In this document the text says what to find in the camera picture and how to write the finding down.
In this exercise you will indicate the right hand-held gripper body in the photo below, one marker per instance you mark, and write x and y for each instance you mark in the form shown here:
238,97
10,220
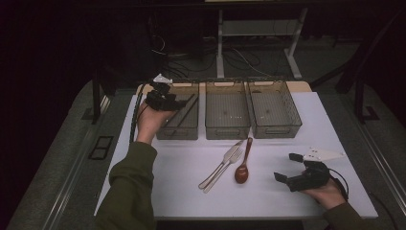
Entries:
311,179

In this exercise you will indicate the person's right hand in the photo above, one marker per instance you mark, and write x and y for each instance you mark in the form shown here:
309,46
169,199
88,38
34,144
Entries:
328,195

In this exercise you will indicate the person's left hand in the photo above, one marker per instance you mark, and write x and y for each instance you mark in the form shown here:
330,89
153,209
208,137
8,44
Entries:
150,124

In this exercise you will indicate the black floor outlet frame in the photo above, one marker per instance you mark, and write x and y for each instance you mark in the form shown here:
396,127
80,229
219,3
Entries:
95,156

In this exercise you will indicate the white metal desk frame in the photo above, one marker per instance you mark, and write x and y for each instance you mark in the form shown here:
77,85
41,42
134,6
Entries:
220,48

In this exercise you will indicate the metal floor rail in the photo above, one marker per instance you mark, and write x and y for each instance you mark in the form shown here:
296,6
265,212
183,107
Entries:
376,150
68,179

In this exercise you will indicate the white table cover sheet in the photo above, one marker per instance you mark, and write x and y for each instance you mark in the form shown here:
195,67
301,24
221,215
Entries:
271,198

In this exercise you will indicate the brown wooden spoon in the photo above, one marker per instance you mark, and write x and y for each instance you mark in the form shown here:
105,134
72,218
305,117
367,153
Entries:
241,174

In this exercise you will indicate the silver table knife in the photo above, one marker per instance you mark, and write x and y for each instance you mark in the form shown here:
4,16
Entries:
228,154

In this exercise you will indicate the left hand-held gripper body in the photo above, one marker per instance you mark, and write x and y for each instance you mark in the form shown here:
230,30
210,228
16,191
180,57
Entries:
158,100

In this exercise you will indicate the silver fork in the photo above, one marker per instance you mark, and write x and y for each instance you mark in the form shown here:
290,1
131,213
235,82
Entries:
236,156

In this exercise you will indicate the black metal stand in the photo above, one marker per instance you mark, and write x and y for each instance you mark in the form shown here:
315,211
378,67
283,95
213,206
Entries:
359,102

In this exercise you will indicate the translucent grey plastic bin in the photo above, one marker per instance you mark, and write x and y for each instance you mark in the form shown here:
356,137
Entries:
274,108
227,108
188,127

